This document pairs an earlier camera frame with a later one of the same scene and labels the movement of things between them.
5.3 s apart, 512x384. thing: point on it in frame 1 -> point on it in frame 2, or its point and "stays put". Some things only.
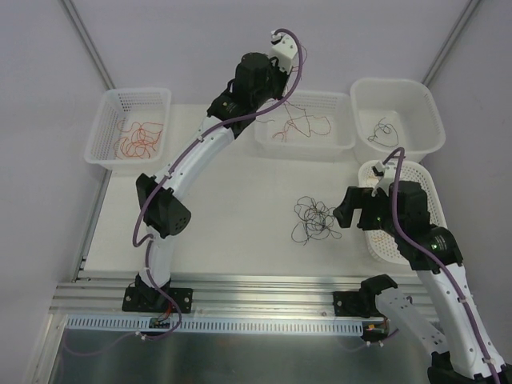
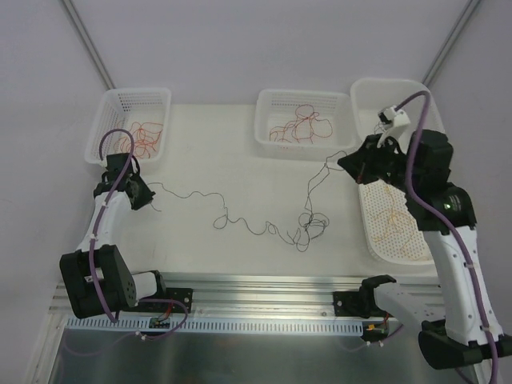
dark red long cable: (308, 132) -> (306, 118)
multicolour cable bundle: (318, 220) -> (314, 225)
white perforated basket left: (130, 131) stays put
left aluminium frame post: (88, 43) stays put
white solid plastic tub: (387, 114) stays put
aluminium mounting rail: (220, 294) stays put
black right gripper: (356, 201) -> (366, 165)
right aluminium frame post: (450, 38) stays put
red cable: (143, 138) stays put
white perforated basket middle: (308, 126) stays put
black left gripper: (278, 80) -> (141, 193)
